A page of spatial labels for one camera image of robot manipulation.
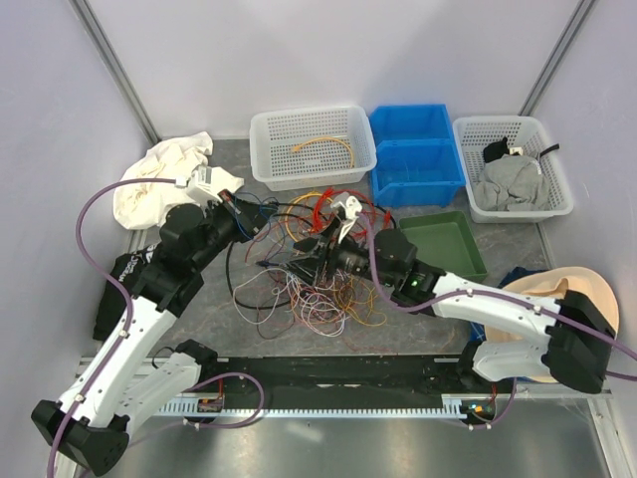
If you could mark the blue plastic bin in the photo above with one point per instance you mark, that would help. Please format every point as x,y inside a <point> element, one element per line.
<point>418,162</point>

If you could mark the cream white cloth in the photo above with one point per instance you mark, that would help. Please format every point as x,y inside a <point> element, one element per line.
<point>147,203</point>

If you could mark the white perforated basket left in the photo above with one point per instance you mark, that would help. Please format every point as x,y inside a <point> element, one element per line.
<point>311,147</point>

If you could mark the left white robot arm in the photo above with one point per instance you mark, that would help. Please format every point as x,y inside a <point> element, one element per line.
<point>92,422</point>

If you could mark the beige bucket hat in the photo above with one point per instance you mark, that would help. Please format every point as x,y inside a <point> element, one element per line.
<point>554,283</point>

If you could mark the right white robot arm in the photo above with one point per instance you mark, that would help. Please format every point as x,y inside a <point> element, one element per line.
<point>561,324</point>

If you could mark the grey garment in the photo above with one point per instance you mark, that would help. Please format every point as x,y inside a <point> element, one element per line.
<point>514,183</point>

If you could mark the black sock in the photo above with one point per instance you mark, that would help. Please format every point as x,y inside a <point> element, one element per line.
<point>496,150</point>

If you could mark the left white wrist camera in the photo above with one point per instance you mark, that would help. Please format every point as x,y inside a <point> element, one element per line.
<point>206,183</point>

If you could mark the green plastic tray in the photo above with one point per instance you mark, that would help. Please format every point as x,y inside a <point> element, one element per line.
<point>445,240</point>

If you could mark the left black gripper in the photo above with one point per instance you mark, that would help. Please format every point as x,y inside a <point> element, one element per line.
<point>250,214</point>

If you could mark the blue cloth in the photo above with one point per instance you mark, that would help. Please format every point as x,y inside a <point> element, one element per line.
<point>478,331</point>

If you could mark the black printed t-shirt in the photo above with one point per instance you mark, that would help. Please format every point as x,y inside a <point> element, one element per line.
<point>126,269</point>

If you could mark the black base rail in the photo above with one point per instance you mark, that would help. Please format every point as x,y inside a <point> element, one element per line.
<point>353,382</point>

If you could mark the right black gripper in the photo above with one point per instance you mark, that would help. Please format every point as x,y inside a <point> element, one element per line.
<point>308,265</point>

